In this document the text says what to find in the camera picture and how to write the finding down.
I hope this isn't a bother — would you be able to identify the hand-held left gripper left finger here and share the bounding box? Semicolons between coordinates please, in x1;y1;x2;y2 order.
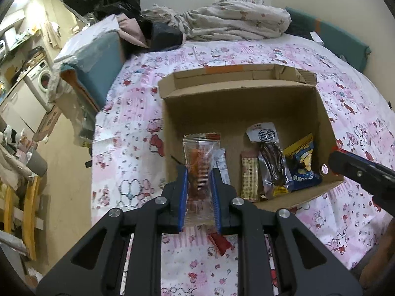
35;165;189;296

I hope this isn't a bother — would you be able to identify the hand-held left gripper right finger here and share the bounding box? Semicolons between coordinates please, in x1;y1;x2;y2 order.
210;168;363;296

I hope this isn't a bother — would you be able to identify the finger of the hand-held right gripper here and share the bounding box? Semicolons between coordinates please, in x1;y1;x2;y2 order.
328;148;395;216

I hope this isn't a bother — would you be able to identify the clear orange snack packet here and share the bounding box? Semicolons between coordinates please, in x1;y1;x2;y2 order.
182;133;221;227

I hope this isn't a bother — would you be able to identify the white grey print packet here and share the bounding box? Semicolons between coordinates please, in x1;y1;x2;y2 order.
213;148;230;184

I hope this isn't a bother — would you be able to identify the blue yellow snack packet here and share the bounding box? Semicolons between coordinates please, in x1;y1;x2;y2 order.
282;133;323;192

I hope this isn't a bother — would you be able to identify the yellow checkered snack bar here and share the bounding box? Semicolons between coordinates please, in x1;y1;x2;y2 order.
240;150;260;202

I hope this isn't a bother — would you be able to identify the dark meat snack packet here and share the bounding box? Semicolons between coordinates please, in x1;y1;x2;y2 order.
246;122;293;199

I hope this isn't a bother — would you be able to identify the cardboard box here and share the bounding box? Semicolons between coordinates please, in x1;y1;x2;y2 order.
158;64;345;212

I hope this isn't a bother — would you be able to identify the person's right forearm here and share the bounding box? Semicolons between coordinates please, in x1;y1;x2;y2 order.
358;219;395;287

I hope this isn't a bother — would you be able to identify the white red snack packet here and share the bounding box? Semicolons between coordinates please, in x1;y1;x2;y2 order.
207;233;233;256

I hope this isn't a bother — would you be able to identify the pink printed bedsheet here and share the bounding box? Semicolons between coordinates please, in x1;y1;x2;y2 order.
91;34;395;296

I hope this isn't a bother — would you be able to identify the teal cushion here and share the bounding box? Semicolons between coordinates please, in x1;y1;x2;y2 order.
284;6;371;68

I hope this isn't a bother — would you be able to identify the grey plastic cup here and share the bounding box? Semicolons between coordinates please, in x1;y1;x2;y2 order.
26;151;48;176

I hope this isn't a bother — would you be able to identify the yellow wooden chair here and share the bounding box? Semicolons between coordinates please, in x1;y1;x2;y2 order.
0;173;47;261

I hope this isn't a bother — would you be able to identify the flat cardboard sheet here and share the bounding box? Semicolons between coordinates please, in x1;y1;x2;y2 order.
32;106;62;144

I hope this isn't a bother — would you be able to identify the plastic wrapped teal mattress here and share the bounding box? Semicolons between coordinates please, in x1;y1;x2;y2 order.
54;15;127;111

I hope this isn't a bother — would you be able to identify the black jacket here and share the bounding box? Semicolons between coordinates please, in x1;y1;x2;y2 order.
136;15;186;51

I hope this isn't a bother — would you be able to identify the pink cloth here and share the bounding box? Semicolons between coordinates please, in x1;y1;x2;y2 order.
116;14;149;48

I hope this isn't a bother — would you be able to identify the pile of cloths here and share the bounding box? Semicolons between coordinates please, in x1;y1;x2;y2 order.
0;123;38;188

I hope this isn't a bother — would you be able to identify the white washing machine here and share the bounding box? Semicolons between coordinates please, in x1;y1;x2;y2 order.
23;60;56;111

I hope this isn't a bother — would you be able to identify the crumpled printed blanket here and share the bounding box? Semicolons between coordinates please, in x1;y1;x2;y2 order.
140;0;292;41

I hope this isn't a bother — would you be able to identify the white cabinet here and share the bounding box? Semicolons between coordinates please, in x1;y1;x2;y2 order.
0;80;47;133

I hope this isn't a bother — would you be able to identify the hanging beige towel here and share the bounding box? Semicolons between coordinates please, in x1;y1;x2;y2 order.
43;21;62;48

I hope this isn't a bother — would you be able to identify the white appliance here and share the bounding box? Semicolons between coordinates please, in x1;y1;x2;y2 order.
0;26;17;53

